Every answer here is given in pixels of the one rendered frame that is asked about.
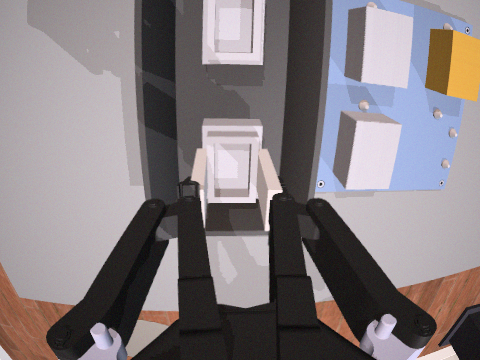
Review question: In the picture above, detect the yellow-orange block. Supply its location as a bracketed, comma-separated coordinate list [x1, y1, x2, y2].
[425, 29, 480, 102]

